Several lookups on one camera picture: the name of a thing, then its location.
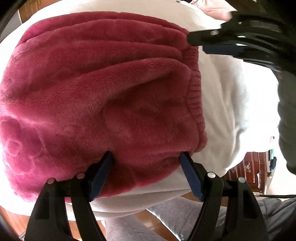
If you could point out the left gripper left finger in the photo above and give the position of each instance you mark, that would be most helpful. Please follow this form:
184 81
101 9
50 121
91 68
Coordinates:
49 220

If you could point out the white bed blanket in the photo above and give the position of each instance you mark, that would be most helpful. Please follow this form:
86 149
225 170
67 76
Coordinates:
240 101

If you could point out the wooden wardrobe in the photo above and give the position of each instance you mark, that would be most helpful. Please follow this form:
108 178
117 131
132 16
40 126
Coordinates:
32 6

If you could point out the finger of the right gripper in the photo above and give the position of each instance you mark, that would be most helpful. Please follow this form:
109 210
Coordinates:
245 53
246 29

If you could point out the magenta fleece pants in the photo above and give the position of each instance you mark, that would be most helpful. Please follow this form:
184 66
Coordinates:
79 85

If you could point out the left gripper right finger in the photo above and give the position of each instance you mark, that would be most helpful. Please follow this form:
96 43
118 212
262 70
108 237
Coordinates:
243 220

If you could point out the grey sleeve forearm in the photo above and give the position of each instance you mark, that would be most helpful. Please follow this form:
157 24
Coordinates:
286 111

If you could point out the pink pillow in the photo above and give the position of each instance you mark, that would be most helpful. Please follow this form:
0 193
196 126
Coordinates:
217 9

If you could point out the grey trouser leg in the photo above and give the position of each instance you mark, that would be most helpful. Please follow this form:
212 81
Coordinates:
179 216

